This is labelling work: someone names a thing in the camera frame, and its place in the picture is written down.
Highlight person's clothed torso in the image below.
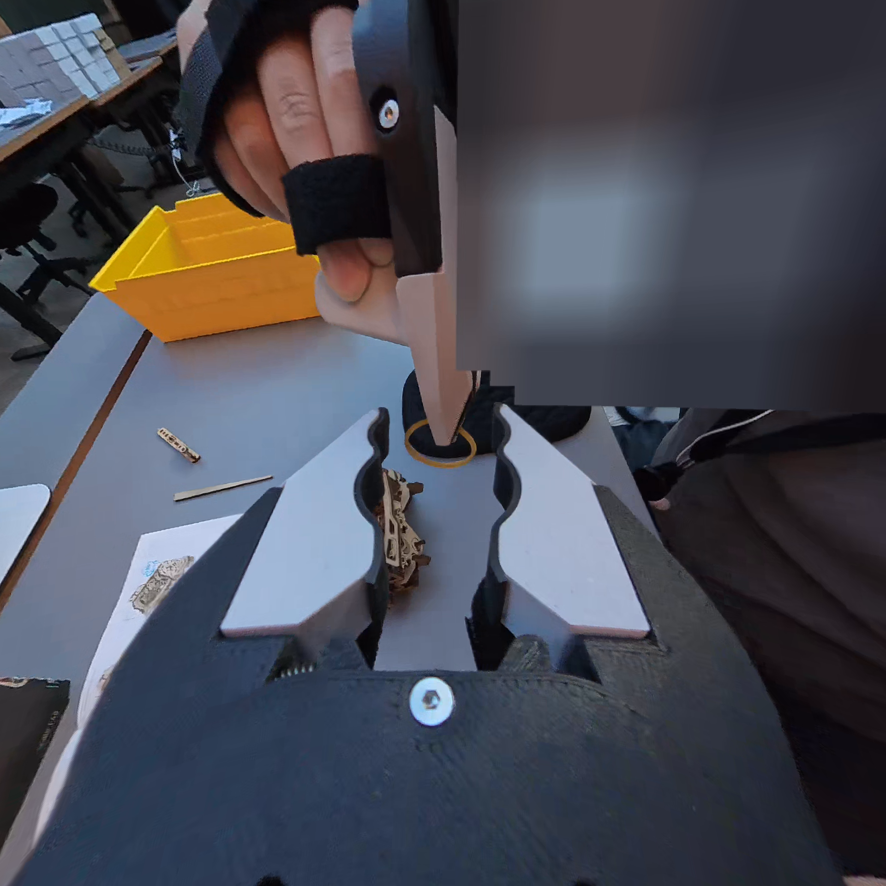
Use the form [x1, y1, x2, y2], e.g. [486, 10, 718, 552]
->
[609, 408, 886, 873]

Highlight white rounded board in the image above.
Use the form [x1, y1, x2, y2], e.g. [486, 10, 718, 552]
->
[0, 483, 53, 589]

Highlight white crumpled paper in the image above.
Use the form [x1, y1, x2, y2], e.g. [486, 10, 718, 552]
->
[0, 97, 53, 129]

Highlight black quilted wrist rest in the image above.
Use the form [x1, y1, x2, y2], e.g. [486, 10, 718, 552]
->
[401, 370, 593, 461]

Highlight white instruction booklet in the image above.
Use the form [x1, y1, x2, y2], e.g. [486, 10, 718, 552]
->
[42, 512, 245, 852]

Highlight yellow rubber band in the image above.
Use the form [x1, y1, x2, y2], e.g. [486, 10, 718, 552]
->
[403, 419, 479, 469]

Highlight person's right hand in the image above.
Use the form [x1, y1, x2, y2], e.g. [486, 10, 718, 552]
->
[176, 0, 397, 303]

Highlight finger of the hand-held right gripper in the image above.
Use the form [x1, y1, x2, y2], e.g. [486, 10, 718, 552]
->
[451, 370, 482, 445]
[399, 104, 465, 445]

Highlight background wooden desk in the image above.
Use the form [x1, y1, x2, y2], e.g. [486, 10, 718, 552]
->
[0, 31, 182, 209]

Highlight small wooden part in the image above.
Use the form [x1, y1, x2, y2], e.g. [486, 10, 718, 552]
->
[157, 428, 202, 463]

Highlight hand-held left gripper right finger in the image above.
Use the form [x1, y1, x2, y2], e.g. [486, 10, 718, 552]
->
[469, 405, 653, 670]

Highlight black office chair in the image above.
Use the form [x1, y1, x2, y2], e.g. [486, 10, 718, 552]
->
[0, 183, 94, 295]

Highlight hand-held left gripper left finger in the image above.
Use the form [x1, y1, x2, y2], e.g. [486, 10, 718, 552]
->
[220, 408, 392, 667]

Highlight thin wooden stick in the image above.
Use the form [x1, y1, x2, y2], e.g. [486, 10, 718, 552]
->
[173, 475, 274, 502]

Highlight white cable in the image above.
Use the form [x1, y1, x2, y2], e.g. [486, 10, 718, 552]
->
[677, 410, 774, 466]

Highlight wooden mechanical model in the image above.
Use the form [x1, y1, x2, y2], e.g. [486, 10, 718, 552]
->
[374, 467, 433, 611]

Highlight black teal model kit box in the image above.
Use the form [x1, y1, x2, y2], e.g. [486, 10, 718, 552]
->
[0, 677, 72, 832]

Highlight yellow plastic bin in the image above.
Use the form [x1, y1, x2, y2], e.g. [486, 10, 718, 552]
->
[89, 192, 326, 343]

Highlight tray of grey white blocks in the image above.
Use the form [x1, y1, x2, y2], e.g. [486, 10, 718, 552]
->
[0, 12, 132, 108]

